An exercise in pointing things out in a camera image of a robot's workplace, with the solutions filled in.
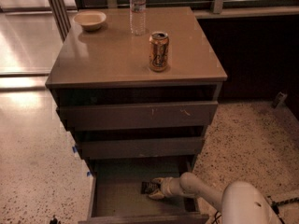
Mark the small black floor object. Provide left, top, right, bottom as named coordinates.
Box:
left=50, top=215, right=61, bottom=224

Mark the clear plastic water bottle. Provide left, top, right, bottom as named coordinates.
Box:
left=130, top=0, right=146, bottom=35

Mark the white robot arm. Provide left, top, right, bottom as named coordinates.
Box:
left=148, top=172, right=284, bottom=224

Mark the grey wall outlet box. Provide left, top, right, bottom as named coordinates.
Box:
left=272, top=91, right=288, bottom=108

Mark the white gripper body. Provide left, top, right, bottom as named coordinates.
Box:
left=160, top=177, right=182, bottom=198

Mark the middle grey drawer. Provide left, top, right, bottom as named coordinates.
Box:
left=77, top=137, right=204, bottom=160

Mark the white ceramic bowl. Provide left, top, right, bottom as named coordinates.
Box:
left=73, top=10, right=107, bottom=32

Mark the open bottom grey drawer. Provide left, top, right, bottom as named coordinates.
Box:
left=78, top=156, right=208, bottom=224

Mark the grey drawer cabinet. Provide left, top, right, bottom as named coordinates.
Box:
left=45, top=7, right=229, bottom=224

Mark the dark rxbar chocolate wrapper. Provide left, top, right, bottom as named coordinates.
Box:
left=141, top=182, right=160, bottom=194

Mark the blue tape piece upper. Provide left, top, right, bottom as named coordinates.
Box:
left=72, top=146, right=78, bottom=153

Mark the top grey drawer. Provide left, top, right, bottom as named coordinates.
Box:
left=59, top=101, right=218, bottom=131

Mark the white power strip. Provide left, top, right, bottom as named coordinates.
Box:
left=266, top=189, right=299, bottom=207

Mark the orange soda can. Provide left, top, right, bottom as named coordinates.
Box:
left=149, top=32, right=169, bottom=72

